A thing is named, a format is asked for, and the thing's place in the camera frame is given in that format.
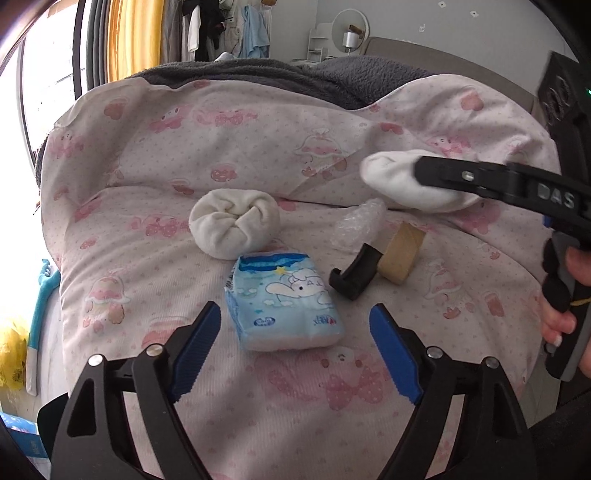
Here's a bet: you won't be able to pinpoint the grey fleece clothing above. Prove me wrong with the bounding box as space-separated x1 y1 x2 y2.
526 392 591 480

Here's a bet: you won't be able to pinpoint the pink printed blanket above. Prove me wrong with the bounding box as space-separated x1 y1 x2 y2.
34 74 561 480

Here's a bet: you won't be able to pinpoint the blue printed bag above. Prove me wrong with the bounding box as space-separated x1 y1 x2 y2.
0 411 49 462

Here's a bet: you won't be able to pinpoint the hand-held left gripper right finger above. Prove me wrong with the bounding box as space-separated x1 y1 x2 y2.
369 303 539 480

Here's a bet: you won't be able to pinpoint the blue tissue packet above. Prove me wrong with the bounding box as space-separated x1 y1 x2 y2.
225 251 346 352

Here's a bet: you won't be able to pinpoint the yellow curtain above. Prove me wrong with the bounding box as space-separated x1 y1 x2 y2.
107 0 164 81

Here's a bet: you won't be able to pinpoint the beige bed headboard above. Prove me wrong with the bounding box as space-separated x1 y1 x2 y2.
365 37 546 116

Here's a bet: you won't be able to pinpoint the black plastic clip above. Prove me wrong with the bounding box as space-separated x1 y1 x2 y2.
329 243 385 302

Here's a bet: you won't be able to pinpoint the round white sock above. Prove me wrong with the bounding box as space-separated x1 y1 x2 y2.
189 189 281 261

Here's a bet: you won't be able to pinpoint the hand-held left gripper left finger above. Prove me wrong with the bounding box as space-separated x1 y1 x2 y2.
51 301 222 480

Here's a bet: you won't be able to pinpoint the person's right hand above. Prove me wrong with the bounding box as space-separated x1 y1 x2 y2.
540 247 591 347

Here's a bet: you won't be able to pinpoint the white shelf organizer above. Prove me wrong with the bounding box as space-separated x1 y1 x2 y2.
307 25 333 61

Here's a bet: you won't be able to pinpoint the tan tape roll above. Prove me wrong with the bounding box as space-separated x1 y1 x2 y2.
376 220 426 284

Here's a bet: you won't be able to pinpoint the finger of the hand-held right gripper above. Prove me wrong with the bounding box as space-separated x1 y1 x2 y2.
413 155 511 201

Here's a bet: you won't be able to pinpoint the round white mirror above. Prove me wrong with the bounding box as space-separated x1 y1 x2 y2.
331 9 369 47

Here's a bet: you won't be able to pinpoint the yellow plastic bag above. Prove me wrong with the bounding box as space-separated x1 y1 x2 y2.
0 318 28 391

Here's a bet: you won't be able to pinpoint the black framed window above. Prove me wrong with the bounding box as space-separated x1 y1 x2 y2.
18 0 88 153

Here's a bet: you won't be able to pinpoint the light blue shirt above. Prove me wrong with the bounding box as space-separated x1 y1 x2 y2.
240 4 271 58

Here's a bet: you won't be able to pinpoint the white hanging clothes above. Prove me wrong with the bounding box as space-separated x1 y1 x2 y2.
222 0 250 58

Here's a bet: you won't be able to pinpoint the clear plastic bag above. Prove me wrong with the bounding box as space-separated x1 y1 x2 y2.
330 198 387 252

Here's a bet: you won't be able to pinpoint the black jacket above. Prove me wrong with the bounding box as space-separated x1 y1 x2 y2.
194 0 229 63

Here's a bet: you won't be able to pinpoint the dark grey fleece blanket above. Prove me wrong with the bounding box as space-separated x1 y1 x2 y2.
124 55 446 112

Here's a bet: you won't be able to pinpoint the blue toy grabber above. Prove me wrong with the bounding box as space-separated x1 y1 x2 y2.
25 258 58 395

